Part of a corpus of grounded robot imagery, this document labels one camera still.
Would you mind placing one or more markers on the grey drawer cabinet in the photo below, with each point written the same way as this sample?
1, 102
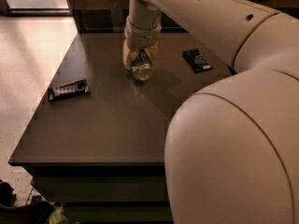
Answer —
101, 154

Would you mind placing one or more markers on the dark chocolate bar wrapper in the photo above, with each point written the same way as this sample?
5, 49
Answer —
196, 61

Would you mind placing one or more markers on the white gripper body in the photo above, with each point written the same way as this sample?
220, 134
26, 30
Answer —
140, 37

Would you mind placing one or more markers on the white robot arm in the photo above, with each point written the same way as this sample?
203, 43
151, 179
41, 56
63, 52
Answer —
231, 150

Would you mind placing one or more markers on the black snack bar wrapper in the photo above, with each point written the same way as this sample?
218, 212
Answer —
68, 90

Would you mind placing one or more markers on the green crumpled bag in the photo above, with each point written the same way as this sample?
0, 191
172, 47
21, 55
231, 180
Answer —
57, 216

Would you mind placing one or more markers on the left metal bracket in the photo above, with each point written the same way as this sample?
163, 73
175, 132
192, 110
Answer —
116, 13

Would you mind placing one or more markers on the dark chair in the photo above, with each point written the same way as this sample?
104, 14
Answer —
33, 213

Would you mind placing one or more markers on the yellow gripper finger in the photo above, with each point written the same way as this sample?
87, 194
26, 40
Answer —
152, 52
128, 54

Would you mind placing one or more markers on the green soda can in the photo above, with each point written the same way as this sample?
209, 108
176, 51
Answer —
141, 66

